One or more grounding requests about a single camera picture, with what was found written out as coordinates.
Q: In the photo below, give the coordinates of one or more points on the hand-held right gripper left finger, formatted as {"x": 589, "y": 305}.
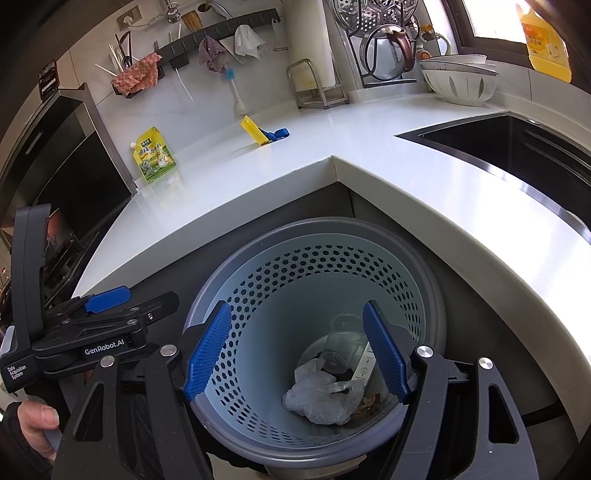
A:
{"x": 207, "y": 355}

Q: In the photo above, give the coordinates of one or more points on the clear plastic cup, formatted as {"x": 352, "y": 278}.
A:
{"x": 341, "y": 341}

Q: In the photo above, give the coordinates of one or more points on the grey perforated waste bin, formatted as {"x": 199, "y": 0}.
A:
{"x": 258, "y": 286}

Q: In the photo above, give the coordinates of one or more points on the pink dishcloth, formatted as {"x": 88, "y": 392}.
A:
{"x": 136, "y": 74}

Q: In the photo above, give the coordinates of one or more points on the white hanging cloth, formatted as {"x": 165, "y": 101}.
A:
{"x": 248, "y": 41}

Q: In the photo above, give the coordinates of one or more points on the blue bottle cap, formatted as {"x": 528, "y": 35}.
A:
{"x": 279, "y": 134}

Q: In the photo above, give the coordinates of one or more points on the blue and white bottle brush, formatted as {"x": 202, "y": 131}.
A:
{"x": 238, "y": 99}

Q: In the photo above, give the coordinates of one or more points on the person's left hand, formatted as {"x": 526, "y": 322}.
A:
{"x": 39, "y": 420}

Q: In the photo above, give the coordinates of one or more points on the bundle of white chopsticks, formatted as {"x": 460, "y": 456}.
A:
{"x": 115, "y": 55}

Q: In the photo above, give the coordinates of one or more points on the white wall outlet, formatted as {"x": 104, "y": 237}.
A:
{"x": 128, "y": 16}

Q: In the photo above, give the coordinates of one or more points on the black stove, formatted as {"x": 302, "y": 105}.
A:
{"x": 69, "y": 184}

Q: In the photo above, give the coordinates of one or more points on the dark kitchen sink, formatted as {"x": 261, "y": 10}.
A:
{"x": 508, "y": 143}

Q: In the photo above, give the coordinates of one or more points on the clear plastic bag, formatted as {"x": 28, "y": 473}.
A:
{"x": 318, "y": 397}

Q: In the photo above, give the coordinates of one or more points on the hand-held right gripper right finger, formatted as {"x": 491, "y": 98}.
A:
{"x": 385, "y": 350}

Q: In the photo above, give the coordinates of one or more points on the large white cutting board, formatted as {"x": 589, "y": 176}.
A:
{"x": 309, "y": 37}

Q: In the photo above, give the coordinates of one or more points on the purple grey cloth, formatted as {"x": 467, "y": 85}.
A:
{"x": 211, "y": 53}

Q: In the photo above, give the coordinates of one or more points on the metal cutting board rack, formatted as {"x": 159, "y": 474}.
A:
{"x": 323, "y": 97}

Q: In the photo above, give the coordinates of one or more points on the black pot lid rack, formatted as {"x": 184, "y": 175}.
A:
{"x": 355, "y": 69}

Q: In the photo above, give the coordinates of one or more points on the glass pot lid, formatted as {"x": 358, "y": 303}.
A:
{"x": 383, "y": 55}

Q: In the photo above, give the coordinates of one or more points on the stained small cutting board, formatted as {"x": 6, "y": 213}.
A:
{"x": 304, "y": 76}

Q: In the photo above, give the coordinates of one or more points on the white colander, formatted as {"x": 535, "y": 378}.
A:
{"x": 461, "y": 90}

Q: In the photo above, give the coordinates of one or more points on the stacked white bowls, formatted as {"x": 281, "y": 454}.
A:
{"x": 457, "y": 62}

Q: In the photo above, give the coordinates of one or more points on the yellow oil bottle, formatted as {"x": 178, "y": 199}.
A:
{"x": 547, "y": 50}

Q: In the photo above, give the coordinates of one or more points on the perforated steel steamer plate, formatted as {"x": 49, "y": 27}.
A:
{"x": 369, "y": 11}

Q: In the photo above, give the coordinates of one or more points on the yellow seasoning pouch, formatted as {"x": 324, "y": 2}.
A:
{"x": 154, "y": 159}

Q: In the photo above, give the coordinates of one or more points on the window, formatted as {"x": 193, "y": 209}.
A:
{"x": 498, "y": 18}

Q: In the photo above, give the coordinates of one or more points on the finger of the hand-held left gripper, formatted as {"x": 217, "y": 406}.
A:
{"x": 108, "y": 297}
{"x": 157, "y": 304}

